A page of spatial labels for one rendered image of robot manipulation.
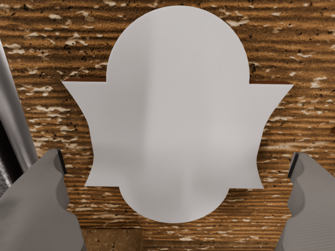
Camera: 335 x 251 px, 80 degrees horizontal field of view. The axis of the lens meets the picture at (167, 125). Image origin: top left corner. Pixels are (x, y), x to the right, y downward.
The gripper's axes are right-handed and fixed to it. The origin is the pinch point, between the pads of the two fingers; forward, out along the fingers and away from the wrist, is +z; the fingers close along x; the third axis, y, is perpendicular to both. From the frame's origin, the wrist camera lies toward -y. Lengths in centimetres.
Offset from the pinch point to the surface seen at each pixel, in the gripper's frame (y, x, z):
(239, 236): 9.8, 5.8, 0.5
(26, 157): 3.1, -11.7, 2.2
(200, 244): 11.3, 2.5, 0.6
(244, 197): 5.3, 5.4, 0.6
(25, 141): 1.6, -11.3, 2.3
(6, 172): 5.2, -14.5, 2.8
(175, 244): 11.3, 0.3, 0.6
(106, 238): 8.8, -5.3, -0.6
